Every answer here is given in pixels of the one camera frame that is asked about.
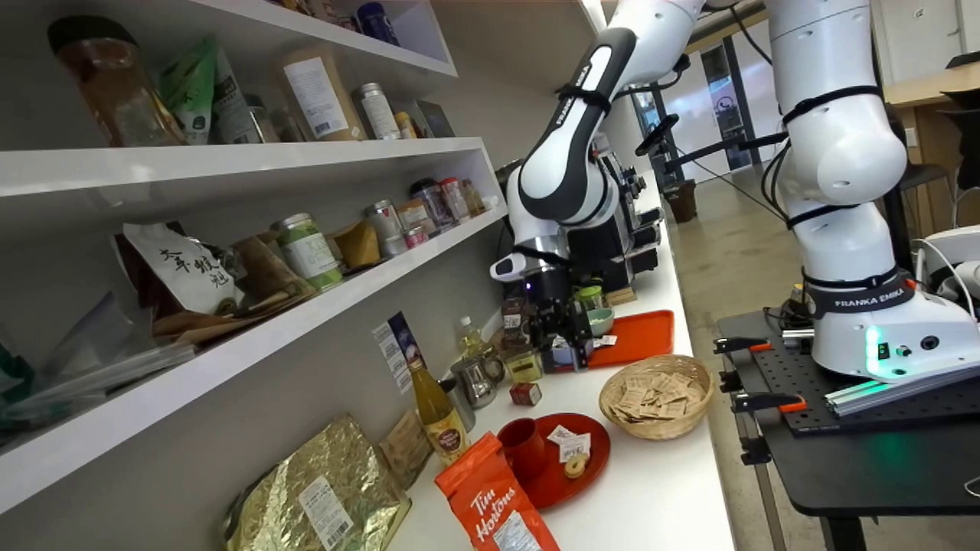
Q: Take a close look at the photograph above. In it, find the large brown glass jar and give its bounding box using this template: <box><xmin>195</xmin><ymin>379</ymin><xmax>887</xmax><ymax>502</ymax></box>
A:
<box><xmin>46</xmin><ymin>11</ymin><xmax>180</xmax><ymax>150</ymax></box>

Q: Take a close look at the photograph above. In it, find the clear yellow oil bottle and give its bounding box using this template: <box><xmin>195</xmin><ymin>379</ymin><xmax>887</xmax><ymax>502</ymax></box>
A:
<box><xmin>452</xmin><ymin>311</ymin><xmax>488</xmax><ymax>363</ymax></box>

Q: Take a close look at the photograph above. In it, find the green tin box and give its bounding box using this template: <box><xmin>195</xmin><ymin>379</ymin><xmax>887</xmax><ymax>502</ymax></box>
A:
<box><xmin>498</xmin><ymin>344</ymin><xmax>546</xmax><ymax>384</ymax></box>

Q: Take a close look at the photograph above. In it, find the white bottle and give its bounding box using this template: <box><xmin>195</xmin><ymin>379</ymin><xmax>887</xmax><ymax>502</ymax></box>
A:
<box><xmin>356</xmin><ymin>79</ymin><xmax>404</xmax><ymax>142</ymax></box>

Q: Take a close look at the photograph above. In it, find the brown carton with white label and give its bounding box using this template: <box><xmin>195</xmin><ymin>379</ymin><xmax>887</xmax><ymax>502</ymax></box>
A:
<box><xmin>280</xmin><ymin>43</ymin><xmax>372</xmax><ymax>142</ymax></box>

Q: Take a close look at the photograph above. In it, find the small yellow gold pouch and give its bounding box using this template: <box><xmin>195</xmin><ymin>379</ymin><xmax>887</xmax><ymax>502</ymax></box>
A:
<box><xmin>335</xmin><ymin>217</ymin><xmax>386</xmax><ymax>275</ymax></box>

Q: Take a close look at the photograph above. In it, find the jar with green lid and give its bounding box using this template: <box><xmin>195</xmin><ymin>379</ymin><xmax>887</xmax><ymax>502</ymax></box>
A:
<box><xmin>273</xmin><ymin>210</ymin><xmax>346</xmax><ymax>293</ymax></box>

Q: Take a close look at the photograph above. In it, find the glass jar with lid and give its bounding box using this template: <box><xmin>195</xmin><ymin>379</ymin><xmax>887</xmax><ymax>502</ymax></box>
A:
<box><xmin>452</xmin><ymin>350</ymin><xmax>501</xmax><ymax>410</ymax></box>

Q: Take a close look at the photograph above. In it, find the white bag with black characters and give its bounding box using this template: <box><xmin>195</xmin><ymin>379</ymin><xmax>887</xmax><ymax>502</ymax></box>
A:
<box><xmin>116</xmin><ymin>219</ymin><xmax>247</xmax><ymax>318</ymax></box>

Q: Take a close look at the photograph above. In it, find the amber syrup bottle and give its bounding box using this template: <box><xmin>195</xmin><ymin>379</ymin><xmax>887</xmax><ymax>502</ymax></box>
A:
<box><xmin>408</xmin><ymin>350</ymin><xmax>471</xmax><ymax>467</ymax></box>

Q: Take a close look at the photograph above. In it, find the light woven basket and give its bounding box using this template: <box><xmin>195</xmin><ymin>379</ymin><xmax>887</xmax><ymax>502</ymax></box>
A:
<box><xmin>597</xmin><ymin>351</ymin><xmax>718</xmax><ymax>442</ymax></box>

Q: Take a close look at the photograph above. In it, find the blue white carton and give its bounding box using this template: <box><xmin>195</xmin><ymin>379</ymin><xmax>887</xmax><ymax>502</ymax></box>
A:
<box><xmin>367</xmin><ymin>310</ymin><xmax>422</xmax><ymax>397</ymax></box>

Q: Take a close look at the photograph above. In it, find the white shelf unit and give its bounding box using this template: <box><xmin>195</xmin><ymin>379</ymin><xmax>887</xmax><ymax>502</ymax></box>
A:
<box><xmin>0</xmin><ymin>0</ymin><xmax>512</xmax><ymax>517</ymax></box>

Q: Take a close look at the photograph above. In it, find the gold foil bag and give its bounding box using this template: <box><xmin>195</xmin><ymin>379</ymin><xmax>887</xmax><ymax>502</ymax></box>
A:
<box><xmin>220</xmin><ymin>410</ymin><xmax>415</xmax><ymax>551</ymax></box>

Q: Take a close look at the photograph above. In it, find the pile of beige paper packets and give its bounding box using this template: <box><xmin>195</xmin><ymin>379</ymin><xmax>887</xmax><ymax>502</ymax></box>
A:
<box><xmin>610</xmin><ymin>363</ymin><xmax>708</xmax><ymax>426</ymax></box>

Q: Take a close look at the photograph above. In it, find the green foil bag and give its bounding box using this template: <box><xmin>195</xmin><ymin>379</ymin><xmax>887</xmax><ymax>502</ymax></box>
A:
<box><xmin>156</xmin><ymin>37</ymin><xmax>263</xmax><ymax>147</ymax></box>

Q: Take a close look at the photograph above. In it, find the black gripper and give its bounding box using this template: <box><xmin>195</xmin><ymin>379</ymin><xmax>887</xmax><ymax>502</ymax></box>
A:
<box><xmin>526</xmin><ymin>256</ymin><xmax>597</xmax><ymax>327</ymax></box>

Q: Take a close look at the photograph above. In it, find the orange red coffee bag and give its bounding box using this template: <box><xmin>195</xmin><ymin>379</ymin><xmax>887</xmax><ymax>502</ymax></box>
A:
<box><xmin>431</xmin><ymin>460</ymin><xmax>563</xmax><ymax>551</ymax></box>

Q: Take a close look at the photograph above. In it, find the brown paper packet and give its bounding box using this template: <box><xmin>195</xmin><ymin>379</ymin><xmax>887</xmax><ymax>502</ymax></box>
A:
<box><xmin>378</xmin><ymin>408</ymin><xmax>438</xmax><ymax>489</ymax></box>

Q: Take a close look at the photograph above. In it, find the small red tin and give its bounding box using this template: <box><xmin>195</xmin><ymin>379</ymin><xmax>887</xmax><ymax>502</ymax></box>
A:
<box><xmin>509</xmin><ymin>379</ymin><xmax>546</xmax><ymax>410</ymax></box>

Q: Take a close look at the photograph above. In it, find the red plastic cup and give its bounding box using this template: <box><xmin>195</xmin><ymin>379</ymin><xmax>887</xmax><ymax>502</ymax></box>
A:
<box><xmin>495</xmin><ymin>417</ymin><xmax>550</xmax><ymax>483</ymax></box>

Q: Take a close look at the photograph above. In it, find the red plastic plate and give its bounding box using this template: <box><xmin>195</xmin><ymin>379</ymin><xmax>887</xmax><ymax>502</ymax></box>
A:
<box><xmin>495</xmin><ymin>410</ymin><xmax>614</xmax><ymax>511</ymax></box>

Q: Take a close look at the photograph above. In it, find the black robot table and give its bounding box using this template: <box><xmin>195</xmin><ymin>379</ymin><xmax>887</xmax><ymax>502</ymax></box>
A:
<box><xmin>713</xmin><ymin>304</ymin><xmax>980</xmax><ymax>551</ymax></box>

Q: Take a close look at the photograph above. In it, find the orange tray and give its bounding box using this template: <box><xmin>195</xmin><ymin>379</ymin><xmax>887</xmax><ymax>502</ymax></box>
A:
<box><xmin>585</xmin><ymin>305</ymin><xmax>677</xmax><ymax>372</ymax></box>

